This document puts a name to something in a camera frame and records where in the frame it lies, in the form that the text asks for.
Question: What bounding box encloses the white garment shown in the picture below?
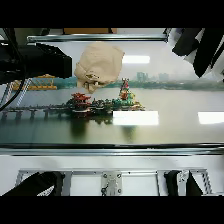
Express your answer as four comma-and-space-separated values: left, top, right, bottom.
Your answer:
211, 49, 224, 83

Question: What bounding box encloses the black cable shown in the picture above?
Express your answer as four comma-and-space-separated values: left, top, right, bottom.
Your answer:
0, 27, 27, 112

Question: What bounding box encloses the beige garment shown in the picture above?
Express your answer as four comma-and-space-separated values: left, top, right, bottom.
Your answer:
73, 41, 126, 95

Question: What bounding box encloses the silver frame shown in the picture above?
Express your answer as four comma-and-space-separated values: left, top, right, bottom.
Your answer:
0, 32, 224, 197

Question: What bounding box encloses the black garment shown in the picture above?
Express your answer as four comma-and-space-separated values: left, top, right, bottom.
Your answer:
171, 27, 203, 57
191, 27, 224, 79

